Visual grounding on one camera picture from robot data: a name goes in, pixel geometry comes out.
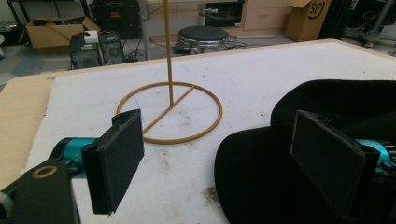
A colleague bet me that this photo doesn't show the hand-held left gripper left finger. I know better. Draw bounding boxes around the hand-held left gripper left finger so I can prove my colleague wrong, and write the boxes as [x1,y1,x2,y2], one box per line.
[50,108,146,216]

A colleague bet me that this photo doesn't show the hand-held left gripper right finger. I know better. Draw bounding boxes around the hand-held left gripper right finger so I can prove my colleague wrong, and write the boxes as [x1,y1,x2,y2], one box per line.
[290,109,396,219]

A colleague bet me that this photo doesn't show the black hat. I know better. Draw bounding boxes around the black hat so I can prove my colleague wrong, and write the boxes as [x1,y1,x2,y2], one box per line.
[214,78,396,224]

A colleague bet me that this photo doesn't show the grey computer tower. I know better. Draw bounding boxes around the grey computer tower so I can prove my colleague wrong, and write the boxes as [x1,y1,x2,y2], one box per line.
[98,31,126,65]

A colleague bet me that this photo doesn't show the white table cover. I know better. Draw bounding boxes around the white table cover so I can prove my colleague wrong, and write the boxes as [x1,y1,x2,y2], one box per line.
[20,38,396,224]

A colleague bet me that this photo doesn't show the white box on computer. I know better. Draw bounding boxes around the white box on computer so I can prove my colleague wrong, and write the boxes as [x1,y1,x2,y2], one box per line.
[83,30,100,45]

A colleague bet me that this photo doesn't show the grey metal table leg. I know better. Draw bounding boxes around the grey metal table leg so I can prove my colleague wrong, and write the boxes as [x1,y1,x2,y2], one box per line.
[137,0,152,61]

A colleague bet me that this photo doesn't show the metal stand with wheeled base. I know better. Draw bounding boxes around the metal stand with wheeled base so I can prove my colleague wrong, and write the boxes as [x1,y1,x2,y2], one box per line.
[345,0,396,49]

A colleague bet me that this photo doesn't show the tall printed cardboard box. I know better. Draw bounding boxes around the tall printed cardboard box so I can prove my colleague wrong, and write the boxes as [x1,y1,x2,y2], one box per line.
[284,0,332,43]

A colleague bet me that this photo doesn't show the open brown cardboard box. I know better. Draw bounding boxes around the open brown cardboard box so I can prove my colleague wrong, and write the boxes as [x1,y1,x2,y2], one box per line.
[19,16,102,49]

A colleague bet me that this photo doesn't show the black equipment case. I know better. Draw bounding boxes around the black equipment case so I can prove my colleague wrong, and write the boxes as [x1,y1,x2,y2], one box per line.
[89,0,142,40]

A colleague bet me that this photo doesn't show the black round stool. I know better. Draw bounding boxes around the black round stool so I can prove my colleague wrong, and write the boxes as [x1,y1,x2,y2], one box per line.
[173,25,232,55]

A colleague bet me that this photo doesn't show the light wooden cabinet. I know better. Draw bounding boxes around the light wooden cabinet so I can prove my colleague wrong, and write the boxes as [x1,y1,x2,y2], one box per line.
[242,0,295,32]

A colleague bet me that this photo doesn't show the black floor cables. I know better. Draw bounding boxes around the black floor cables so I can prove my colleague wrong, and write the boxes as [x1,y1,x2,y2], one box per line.
[122,37,148,63]

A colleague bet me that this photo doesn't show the gold wire hat stand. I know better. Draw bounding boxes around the gold wire hat stand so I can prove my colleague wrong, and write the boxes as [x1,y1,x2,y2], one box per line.
[116,0,224,145]

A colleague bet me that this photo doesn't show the black metal shelf frame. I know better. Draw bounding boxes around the black metal shelf frame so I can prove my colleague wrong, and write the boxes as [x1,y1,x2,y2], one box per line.
[6,0,92,30]

